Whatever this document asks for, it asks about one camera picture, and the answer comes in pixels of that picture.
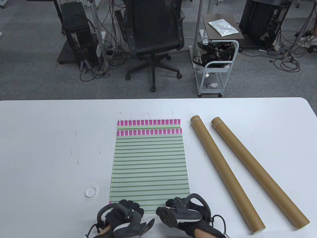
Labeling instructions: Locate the person's left hand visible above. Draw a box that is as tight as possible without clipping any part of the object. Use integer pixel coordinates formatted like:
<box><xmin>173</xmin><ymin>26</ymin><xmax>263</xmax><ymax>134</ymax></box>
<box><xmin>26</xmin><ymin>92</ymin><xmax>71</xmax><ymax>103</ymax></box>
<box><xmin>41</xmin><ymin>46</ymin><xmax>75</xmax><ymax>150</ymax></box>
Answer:
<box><xmin>100</xmin><ymin>200</ymin><xmax>144</xmax><ymax>238</ymax></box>

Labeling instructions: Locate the person's right hand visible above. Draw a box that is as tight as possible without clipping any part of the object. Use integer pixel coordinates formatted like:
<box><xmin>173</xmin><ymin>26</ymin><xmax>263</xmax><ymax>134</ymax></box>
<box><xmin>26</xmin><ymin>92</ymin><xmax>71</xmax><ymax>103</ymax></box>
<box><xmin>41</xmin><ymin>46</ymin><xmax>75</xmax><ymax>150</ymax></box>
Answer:
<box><xmin>165</xmin><ymin>197</ymin><xmax>215</xmax><ymax>231</ymax></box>

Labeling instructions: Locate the green striped mouse pad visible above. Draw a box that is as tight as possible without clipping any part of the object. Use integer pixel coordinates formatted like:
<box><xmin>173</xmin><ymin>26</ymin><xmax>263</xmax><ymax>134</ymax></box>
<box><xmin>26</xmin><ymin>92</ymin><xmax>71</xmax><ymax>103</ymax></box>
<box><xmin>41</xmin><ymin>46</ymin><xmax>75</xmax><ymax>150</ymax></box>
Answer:
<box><xmin>108</xmin><ymin>119</ymin><xmax>182</xmax><ymax>205</ymax></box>
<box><xmin>108</xmin><ymin>128</ymin><xmax>190</xmax><ymax>215</ymax></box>

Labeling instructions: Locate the white plastic tube cap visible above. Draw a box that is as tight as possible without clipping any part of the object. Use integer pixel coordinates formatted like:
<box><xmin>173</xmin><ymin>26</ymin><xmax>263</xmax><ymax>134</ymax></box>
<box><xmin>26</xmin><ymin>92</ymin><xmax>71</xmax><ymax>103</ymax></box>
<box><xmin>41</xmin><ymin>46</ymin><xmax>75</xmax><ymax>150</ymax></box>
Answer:
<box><xmin>85</xmin><ymin>185</ymin><xmax>97</xmax><ymax>198</ymax></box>

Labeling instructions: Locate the brown cardboard mailing tube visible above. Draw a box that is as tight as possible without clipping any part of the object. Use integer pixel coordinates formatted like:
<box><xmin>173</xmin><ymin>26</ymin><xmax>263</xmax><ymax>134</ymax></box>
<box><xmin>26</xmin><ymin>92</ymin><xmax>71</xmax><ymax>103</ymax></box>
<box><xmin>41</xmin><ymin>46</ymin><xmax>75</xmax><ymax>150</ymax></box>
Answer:
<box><xmin>211</xmin><ymin>117</ymin><xmax>310</xmax><ymax>229</ymax></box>
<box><xmin>190</xmin><ymin>115</ymin><xmax>266</xmax><ymax>235</ymax></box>

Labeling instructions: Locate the person's right forearm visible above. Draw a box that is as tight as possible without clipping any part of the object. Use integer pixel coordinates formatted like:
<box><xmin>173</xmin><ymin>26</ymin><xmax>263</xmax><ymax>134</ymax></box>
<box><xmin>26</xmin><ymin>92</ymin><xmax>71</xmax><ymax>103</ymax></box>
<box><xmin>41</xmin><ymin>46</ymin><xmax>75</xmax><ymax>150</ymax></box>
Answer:
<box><xmin>193</xmin><ymin>228</ymin><xmax>213</xmax><ymax>238</ymax></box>

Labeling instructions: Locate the person's left forearm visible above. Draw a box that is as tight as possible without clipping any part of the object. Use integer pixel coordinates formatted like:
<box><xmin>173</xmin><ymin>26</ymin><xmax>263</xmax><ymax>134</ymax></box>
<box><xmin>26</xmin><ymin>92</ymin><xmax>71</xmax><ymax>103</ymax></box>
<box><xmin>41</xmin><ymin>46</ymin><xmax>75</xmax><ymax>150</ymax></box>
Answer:
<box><xmin>95</xmin><ymin>223</ymin><xmax>114</xmax><ymax>238</ymax></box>

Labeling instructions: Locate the grey hand tracker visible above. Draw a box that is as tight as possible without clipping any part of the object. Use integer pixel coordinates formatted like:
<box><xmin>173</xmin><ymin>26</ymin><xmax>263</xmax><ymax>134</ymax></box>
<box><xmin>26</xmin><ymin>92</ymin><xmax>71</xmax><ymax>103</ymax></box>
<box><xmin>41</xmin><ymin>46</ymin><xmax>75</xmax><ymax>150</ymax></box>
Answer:
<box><xmin>96</xmin><ymin>203</ymin><xmax>155</xmax><ymax>238</ymax></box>
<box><xmin>156</xmin><ymin>193</ymin><xmax>211</xmax><ymax>228</ymax></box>

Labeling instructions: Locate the white rolling cart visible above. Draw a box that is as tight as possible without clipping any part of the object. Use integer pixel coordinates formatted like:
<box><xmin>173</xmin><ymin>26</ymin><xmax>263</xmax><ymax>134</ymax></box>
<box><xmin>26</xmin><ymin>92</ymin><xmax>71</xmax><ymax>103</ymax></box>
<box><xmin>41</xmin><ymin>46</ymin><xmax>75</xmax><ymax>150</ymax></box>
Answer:
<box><xmin>189</xmin><ymin>37</ymin><xmax>240</xmax><ymax>97</ymax></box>

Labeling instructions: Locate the black headset gear pile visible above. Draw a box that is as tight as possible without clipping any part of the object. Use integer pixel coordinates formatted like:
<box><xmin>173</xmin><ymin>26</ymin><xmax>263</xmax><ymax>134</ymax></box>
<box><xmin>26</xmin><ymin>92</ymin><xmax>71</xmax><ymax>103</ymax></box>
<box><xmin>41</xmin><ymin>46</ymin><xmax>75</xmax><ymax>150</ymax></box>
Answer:
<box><xmin>193</xmin><ymin>41</ymin><xmax>236</xmax><ymax>68</ymax></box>

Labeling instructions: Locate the dark grey floor plate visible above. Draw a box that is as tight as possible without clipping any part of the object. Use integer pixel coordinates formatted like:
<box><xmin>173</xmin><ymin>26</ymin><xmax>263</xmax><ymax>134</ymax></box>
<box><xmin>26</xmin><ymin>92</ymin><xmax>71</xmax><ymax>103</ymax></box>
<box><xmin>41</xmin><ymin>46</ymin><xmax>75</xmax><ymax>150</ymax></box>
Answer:
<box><xmin>57</xmin><ymin>39</ymin><xmax>79</xmax><ymax>65</ymax></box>

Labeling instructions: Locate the brown side table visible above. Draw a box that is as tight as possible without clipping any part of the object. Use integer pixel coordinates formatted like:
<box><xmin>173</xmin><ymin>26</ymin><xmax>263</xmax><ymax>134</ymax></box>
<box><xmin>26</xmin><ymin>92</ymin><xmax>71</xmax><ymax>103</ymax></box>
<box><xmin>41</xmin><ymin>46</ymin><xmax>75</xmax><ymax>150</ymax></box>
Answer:
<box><xmin>202</xmin><ymin>14</ymin><xmax>244</xmax><ymax>40</ymax></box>

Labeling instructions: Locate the black office chair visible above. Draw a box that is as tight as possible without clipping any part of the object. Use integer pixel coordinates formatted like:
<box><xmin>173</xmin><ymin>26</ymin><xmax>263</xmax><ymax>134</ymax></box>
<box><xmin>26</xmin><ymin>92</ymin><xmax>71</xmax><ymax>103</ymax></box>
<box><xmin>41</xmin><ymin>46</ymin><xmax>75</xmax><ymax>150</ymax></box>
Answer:
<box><xmin>115</xmin><ymin>0</ymin><xmax>186</xmax><ymax>92</ymax></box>

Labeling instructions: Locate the silver plastic bag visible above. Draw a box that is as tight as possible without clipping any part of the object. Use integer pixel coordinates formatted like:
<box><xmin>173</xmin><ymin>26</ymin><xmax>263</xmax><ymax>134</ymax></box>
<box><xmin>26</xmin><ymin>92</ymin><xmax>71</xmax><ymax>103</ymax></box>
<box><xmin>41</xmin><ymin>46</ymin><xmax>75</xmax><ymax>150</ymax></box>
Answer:
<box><xmin>208</xmin><ymin>19</ymin><xmax>240</xmax><ymax>37</ymax></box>

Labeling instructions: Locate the black computer tower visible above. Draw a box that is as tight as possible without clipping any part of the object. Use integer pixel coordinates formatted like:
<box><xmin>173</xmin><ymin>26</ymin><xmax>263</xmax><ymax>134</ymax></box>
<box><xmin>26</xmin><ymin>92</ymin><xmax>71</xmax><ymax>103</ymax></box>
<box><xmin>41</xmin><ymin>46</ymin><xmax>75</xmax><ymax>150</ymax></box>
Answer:
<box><xmin>60</xmin><ymin>2</ymin><xmax>99</xmax><ymax>67</ymax></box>
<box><xmin>239</xmin><ymin>0</ymin><xmax>291</xmax><ymax>49</ymax></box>

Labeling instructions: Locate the white power strip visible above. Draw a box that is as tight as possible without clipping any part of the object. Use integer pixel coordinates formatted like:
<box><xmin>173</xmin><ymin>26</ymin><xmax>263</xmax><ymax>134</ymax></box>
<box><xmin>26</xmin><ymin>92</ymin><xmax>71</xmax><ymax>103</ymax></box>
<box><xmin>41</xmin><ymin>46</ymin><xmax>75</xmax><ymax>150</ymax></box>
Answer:
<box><xmin>301</xmin><ymin>37</ymin><xmax>317</xmax><ymax>49</ymax></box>

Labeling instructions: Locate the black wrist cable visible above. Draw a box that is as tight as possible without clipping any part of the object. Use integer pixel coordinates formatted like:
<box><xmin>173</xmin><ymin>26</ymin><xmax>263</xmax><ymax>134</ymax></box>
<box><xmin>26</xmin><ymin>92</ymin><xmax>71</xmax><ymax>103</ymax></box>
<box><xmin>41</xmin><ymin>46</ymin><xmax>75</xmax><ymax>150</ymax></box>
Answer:
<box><xmin>211</xmin><ymin>214</ymin><xmax>228</xmax><ymax>238</ymax></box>
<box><xmin>81</xmin><ymin>223</ymin><xmax>100</xmax><ymax>238</ymax></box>

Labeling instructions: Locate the tangle of black cables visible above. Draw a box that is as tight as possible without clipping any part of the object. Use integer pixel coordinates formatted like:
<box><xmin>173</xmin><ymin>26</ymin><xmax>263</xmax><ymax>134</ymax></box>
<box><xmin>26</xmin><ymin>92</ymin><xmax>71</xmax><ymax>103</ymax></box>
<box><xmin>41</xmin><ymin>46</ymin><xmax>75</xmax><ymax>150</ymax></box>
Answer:
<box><xmin>79</xmin><ymin>0</ymin><xmax>128</xmax><ymax>82</ymax></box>
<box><xmin>271</xmin><ymin>24</ymin><xmax>317</xmax><ymax>73</ymax></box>

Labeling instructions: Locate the silver metal frame post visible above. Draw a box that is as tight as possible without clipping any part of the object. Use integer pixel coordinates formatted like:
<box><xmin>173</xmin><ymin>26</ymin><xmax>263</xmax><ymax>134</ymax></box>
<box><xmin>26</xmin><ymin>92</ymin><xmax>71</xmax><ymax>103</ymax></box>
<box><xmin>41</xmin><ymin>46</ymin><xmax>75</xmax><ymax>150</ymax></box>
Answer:
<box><xmin>89</xmin><ymin>0</ymin><xmax>109</xmax><ymax>68</ymax></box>
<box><xmin>193</xmin><ymin>0</ymin><xmax>204</xmax><ymax>59</ymax></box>

